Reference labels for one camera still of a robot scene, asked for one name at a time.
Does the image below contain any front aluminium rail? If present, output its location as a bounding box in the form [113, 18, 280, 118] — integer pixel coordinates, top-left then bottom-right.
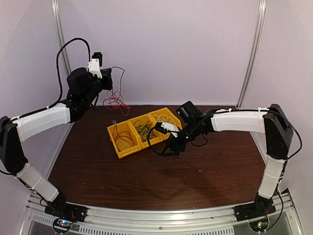
[17, 193, 304, 235]

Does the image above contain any left camera black cable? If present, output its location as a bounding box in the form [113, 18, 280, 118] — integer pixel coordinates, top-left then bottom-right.
[46, 37, 91, 108]

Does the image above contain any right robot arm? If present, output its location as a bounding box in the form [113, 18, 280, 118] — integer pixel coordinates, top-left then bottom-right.
[160, 101, 294, 216]

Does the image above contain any right aluminium frame post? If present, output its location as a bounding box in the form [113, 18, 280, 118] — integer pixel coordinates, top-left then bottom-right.
[236, 0, 267, 109]

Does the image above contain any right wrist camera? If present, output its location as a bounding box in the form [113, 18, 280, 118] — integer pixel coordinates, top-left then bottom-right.
[155, 122, 180, 138]

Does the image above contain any yellow three-compartment bin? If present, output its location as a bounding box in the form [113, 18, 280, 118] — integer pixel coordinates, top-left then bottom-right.
[107, 107, 182, 159]

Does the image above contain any aluminium frame post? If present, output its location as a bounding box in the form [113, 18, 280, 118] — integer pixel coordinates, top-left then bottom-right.
[236, 0, 267, 109]
[51, 0, 71, 76]

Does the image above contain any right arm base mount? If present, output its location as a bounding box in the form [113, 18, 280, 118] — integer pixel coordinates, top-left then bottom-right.
[234, 202, 276, 233]

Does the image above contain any long white cable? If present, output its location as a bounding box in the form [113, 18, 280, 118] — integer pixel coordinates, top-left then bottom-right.
[156, 113, 180, 128]

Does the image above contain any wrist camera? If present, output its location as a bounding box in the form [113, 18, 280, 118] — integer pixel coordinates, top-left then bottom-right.
[88, 52, 103, 79]
[155, 122, 180, 138]

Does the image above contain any right camera black cable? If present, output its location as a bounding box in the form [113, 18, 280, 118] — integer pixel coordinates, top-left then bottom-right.
[148, 127, 208, 157]

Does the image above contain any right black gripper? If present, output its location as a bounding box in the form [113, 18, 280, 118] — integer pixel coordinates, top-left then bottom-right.
[162, 121, 200, 155]

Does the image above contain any left aluminium frame post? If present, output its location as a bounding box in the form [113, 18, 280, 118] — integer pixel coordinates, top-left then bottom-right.
[51, 0, 71, 76]

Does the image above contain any red cable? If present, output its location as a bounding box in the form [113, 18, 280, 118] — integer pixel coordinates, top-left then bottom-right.
[112, 124, 136, 153]
[102, 66, 131, 117]

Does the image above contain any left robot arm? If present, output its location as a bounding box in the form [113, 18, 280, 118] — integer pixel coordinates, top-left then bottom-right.
[0, 68, 112, 217]

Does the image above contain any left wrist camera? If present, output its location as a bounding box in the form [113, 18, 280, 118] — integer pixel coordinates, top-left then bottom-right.
[88, 52, 103, 79]

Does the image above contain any camera black cable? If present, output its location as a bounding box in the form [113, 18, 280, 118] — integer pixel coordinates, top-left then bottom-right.
[46, 37, 91, 108]
[148, 127, 208, 157]

